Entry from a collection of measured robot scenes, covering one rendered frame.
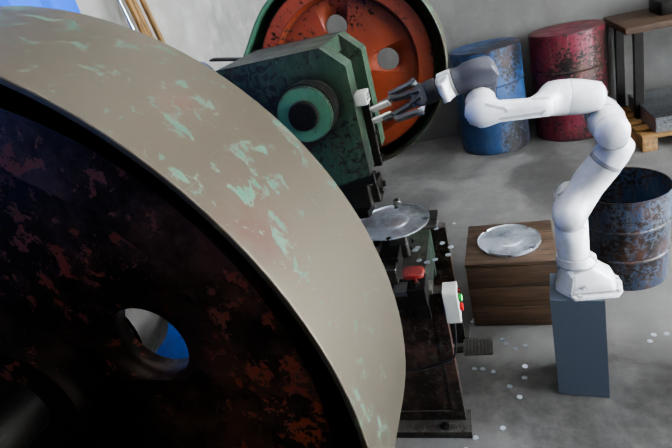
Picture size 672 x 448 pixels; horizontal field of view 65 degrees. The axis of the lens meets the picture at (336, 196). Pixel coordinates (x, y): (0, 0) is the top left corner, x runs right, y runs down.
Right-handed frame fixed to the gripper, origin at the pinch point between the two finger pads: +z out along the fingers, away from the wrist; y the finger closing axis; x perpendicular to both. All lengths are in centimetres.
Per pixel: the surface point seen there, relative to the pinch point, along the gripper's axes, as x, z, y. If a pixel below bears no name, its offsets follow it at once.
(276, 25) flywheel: -4, 36, 59
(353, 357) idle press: 108, -25, -83
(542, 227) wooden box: -120, -30, -25
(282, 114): 26.1, 22.7, -2.7
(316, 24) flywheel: -12, 22, 56
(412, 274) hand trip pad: -14, 6, -52
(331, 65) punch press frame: 21.0, 5.7, 9.8
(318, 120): 21.8, 13.1, -7.1
